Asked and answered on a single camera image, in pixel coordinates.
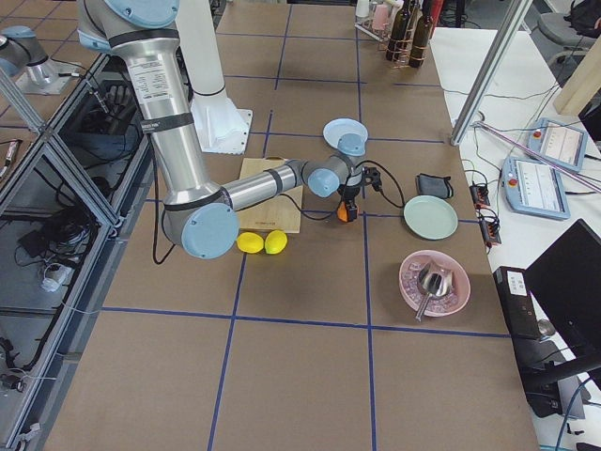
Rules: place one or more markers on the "wooden cutting board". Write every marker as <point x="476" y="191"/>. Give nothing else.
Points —
<point x="276" y="213"/>

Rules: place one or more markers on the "near teach pendant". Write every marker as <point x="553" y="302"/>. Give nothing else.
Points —
<point x="534" y="189"/>

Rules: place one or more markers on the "light blue plate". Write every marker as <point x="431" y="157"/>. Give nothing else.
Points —
<point x="338" y="127"/>

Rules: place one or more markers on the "black computer monitor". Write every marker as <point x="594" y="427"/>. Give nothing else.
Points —
<point x="565" y="281"/>

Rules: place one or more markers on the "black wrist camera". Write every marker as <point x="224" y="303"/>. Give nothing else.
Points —
<point x="371" y="177"/>

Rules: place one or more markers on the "folded grey cloth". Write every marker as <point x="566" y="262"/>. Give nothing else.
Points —
<point x="436" y="186"/>

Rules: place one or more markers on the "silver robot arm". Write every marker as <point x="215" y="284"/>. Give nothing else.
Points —
<point x="171" y="55"/>

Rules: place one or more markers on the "far teach pendant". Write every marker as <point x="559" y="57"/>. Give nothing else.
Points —
<point x="562" y="143"/>

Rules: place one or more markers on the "metal scoop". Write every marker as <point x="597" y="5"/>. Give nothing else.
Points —
<point x="434" y="282"/>

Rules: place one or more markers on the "teach pendant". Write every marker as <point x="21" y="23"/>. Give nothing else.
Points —
<point x="562" y="143"/>
<point x="534" y="189"/>

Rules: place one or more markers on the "upper yellow lemon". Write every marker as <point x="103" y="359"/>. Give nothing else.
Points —
<point x="275" y="242"/>

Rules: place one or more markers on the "copper wire bottle rack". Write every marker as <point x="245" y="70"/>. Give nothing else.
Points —
<point x="407" y="41"/>

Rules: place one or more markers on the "mint green plate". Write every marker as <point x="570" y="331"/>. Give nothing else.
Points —
<point x="430" y="217"/>

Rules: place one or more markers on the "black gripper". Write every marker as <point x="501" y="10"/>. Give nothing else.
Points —
<point x="349" y="193"/>

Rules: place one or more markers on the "yellow lemon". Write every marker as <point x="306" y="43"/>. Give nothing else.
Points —
<point x="275" y="242"/>
<point x="250" y="242"/>

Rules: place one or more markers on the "pink bowl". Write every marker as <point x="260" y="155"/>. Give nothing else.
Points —
<point x="408" y="284"/>

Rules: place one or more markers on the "white camera pole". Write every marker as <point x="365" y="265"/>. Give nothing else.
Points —
<point x="221" y="127"/>

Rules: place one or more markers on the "pink plastic cup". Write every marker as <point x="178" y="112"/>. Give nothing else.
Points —
<point x="380" y="17"/>

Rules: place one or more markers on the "aluminium frame post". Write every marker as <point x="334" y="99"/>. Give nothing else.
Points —
<point x="497" y="50"/>

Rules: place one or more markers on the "lower yellow lemon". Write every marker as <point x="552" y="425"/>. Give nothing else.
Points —
<point x="250" y="242"/>

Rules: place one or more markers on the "orange fruit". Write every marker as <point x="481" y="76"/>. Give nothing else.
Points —
<point x="342" y="214"/>

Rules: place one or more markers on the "black desktop computer box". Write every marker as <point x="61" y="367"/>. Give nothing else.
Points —
<point x="517" y="306"/>

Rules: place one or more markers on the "dark green wine bottle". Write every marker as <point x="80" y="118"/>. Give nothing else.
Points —
<point x="421" y="36"/>

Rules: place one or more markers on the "white plastic cup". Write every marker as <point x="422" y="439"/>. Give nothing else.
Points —
<point x="362" y="9"/>

